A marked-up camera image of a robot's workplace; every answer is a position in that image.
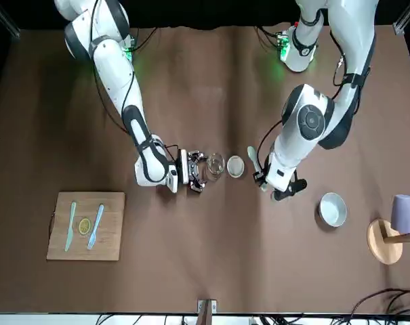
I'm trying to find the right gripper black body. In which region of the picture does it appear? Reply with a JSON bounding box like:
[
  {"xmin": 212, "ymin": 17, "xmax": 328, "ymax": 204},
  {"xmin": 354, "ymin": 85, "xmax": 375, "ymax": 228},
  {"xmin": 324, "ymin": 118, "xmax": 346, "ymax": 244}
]
[{"xmin": 186, "ymin": 156, "xmax": 201, "ymax": 188}]

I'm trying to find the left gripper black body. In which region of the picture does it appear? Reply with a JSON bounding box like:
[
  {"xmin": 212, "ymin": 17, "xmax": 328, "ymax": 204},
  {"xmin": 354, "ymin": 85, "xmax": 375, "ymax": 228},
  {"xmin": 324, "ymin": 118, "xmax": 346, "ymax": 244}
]
[{"xmin": 270, "ymin": 178, "xmax": 308, "ymax": 202}]

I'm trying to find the green plastic spoon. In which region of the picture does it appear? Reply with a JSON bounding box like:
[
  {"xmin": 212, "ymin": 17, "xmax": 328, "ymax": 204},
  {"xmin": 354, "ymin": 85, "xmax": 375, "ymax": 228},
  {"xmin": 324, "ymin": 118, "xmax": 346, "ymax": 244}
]
[{"xmin": 247, "ymin": 146, "xmax": 270, "ymax": 193}]

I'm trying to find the round grey bottle lid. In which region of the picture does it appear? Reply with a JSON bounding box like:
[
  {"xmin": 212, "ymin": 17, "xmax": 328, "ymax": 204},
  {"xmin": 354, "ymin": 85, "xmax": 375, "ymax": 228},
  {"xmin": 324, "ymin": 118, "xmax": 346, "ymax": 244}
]
[{"xmin": 226, "ymin": 154, "xmax": 246, "ymax": 179}]

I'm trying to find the grey-blue round bowl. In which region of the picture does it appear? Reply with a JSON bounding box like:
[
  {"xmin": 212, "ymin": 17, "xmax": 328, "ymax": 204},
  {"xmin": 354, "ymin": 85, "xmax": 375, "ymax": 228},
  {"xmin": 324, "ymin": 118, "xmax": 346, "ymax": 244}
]
[{"xmin": 318, "ymin": 192, "xmax": 348, "ymax": 228}]

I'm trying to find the wooden cup stand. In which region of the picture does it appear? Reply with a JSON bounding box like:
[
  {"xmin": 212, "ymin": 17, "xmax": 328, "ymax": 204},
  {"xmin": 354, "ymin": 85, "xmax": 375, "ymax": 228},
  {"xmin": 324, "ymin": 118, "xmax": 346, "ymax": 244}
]
[{"xmin": 366, "ymin": 218, "xmax": 410, "ymax": 265}]

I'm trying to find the wooden cutting board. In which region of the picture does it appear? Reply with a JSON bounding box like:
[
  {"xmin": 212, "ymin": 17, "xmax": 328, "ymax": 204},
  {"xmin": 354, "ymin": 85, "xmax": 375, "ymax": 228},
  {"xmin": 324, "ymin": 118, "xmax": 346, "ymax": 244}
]
[{"xmin": 46, "ymin": 192, "xmax": 126, "ymax": 262}]

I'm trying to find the blue plastic fork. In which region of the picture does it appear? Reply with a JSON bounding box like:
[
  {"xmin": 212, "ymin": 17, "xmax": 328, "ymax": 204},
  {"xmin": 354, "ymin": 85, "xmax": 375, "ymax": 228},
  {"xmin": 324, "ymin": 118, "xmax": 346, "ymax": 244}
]
[{"xmin": 87, "ymin": 203, "xmax": 105, "ymax": 251}]

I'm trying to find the purple plastic cup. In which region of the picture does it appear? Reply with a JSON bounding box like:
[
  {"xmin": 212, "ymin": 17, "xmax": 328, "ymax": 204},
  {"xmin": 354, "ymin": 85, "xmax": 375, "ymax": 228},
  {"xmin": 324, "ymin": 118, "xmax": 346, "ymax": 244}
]
[{"xmin": 390, "ymin": 194, "xmax": 410, "ymax": 235}]

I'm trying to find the green plastic knife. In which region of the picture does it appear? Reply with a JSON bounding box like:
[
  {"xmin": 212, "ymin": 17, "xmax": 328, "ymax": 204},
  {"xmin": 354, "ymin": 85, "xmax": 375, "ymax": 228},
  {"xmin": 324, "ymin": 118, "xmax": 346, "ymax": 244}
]
[{"xmin": 64, "ymin": 201, "xmax": 77, "ymax": 253}]

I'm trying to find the metal table bracket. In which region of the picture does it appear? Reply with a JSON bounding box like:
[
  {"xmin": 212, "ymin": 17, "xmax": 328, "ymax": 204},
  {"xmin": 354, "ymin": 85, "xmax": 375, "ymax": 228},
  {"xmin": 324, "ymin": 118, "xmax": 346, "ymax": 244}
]
[{"xmin": 197, "ymin": 299, "xmax": 218, "ymax": 325}]

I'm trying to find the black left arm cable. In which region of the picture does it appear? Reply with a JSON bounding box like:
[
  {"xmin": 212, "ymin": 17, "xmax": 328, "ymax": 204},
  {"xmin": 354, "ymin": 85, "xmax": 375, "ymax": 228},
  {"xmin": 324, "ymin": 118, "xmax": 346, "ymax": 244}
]
[{"xmin": 258, "ymin": 28, "xmax": 348, "ymax": 165}]

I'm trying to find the aluminium frame profile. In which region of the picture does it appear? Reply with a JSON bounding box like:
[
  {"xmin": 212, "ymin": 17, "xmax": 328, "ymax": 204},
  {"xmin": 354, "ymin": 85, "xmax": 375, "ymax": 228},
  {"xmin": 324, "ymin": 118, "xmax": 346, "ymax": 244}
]
[
  {"xmin": 392, "ymin": 0, "xmax": 410, "ymax": 35},
  {"xmin": 0, "ymin": 0, "xmax": 21, "ymax": 42}
]

